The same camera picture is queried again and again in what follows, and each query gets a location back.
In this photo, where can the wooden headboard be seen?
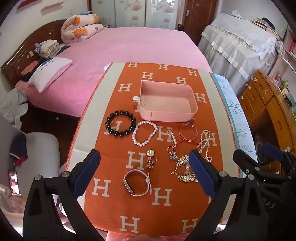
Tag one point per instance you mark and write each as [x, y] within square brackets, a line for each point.
[20, 48]

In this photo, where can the navy and red clothes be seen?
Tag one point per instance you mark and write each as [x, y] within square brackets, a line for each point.
[19, 150]

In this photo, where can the bear print quilt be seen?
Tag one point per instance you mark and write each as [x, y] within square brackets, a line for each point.
[78, 30]

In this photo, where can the light blue printed tablecloth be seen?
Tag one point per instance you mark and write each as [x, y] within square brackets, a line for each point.
[235, 115]

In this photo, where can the grey cloth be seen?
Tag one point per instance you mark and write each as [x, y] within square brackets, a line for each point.
[12, 104]

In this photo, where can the stack of folded clothes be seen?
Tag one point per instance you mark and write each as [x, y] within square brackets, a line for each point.
[47, 48]

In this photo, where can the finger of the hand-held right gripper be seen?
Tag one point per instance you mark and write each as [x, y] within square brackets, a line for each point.
[274, 151]
[245, 162]

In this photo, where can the pink jewelry box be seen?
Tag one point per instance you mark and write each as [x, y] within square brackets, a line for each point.
[161, 99]

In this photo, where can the white chair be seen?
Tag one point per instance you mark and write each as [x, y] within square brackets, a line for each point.
[44, 148]

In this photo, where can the wall bookshelf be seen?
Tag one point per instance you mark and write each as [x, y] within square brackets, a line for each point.
[290, 58]

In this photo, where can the pink wall shelf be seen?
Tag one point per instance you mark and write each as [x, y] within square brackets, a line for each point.
[52, 5]

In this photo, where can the stack of books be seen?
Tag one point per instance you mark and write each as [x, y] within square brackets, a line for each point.
[261, 24]

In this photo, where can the brown wooden door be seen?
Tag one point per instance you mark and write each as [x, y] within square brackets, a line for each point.
[198, 18]

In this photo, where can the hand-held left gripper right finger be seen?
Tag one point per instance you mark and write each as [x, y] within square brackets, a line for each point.
[203, 171]

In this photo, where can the orange patterned blanket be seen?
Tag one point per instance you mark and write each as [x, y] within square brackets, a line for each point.
[120, 78]

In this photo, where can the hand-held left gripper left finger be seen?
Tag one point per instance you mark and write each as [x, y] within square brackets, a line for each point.
[85, 173]

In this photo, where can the wooden dresser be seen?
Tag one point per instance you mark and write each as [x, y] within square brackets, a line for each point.
[272, 120]

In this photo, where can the floral door wardrobe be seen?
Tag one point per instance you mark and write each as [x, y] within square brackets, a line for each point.
[134, 11]

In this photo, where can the white pillow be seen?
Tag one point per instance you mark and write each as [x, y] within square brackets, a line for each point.
[50, 71]

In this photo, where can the group of small bottles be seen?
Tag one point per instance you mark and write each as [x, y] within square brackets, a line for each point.
[284, 85]

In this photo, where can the white lace-covered furniture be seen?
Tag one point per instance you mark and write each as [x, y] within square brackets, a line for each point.
[233, 46]

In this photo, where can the gold hair comb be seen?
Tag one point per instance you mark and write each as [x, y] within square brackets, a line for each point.
[182, 162]

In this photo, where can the pink bed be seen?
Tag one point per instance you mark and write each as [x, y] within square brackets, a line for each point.
[138, 46]

